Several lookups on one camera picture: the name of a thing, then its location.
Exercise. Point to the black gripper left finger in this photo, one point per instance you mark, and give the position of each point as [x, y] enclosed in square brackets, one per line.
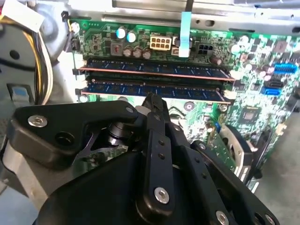
[58, 122]

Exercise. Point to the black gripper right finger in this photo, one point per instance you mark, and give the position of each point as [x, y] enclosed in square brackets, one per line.
[211, 187]

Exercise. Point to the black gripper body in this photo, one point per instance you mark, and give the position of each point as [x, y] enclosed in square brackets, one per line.
[98, 199]

